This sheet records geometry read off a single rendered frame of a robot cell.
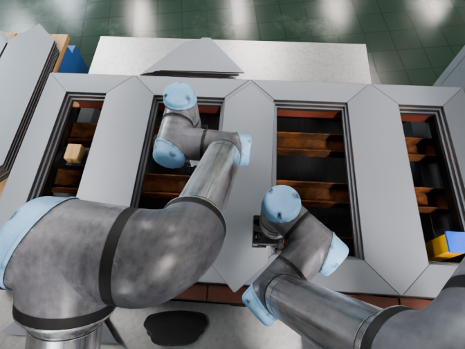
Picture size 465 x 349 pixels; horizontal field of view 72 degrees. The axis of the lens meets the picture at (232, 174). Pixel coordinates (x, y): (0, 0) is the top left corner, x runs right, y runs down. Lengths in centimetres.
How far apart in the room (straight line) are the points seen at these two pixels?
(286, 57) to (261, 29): 129
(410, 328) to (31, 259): 37
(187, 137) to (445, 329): 57
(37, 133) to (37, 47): 44
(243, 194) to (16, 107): 91
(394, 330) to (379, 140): 93
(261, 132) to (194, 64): 47
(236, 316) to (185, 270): 76
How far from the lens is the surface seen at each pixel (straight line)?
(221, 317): 112
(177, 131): 73
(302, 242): 64
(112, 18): 308
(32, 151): 130
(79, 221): 39
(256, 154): 108
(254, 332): 112
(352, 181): 111
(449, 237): 112
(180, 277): 38
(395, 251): 107
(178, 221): 38
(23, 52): 164
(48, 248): 40
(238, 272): 96
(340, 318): 40
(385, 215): 109
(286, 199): 63
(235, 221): 99
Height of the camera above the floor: 180
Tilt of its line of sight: 65 degrees down
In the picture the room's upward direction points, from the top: 3 degrees counter-clockwise
